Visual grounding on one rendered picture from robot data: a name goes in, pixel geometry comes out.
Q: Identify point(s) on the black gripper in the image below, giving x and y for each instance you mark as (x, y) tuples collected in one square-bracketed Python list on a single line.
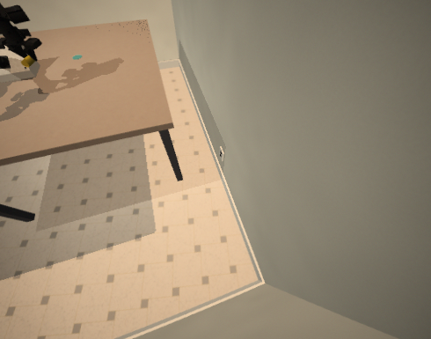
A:
[(12, 37)]

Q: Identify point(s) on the yellow tall cylinder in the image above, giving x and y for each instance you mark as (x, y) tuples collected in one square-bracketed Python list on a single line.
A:
[(28, 61)]

